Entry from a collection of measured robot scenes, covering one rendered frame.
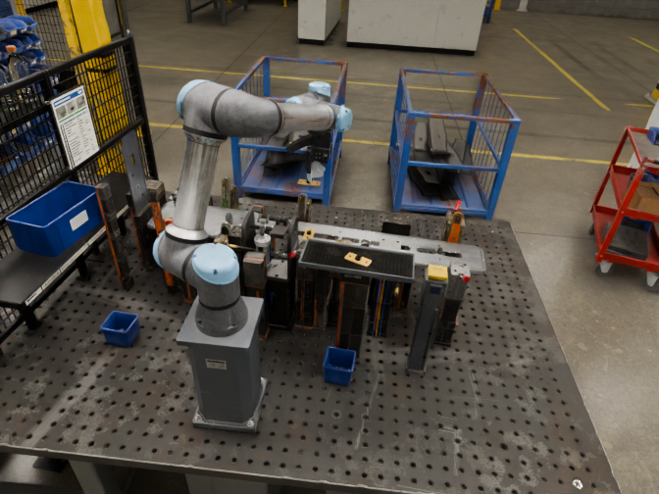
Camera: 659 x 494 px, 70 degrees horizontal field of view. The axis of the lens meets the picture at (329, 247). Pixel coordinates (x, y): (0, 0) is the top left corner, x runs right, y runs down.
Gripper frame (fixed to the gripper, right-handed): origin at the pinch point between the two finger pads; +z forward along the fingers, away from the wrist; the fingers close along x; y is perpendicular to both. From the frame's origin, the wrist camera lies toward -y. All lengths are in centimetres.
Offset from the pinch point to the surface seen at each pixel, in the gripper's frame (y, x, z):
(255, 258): -12.5, -28.8, 19.3
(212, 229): -38.3, -5.4, 26.4
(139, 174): -73, 5, 12
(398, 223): 36.1, 14.6, 22.7
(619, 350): 182, 72, 123
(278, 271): -6.2, -20.6, 29.8
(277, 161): -70, 209, 93
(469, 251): 65, 5, 25
